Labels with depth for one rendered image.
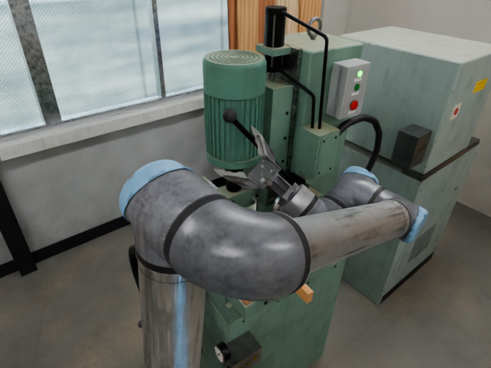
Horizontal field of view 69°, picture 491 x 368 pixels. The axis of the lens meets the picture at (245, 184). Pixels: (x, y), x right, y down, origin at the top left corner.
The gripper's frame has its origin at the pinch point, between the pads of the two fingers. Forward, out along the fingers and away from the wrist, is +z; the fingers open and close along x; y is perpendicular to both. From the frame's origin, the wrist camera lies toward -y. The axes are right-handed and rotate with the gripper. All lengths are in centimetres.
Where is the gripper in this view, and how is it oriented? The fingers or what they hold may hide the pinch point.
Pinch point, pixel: (231, 147)
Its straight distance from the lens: 96.6
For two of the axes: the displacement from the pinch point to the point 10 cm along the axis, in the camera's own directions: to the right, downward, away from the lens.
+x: -6.5, 7.6, -0.3
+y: -0.1, -0.5, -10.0
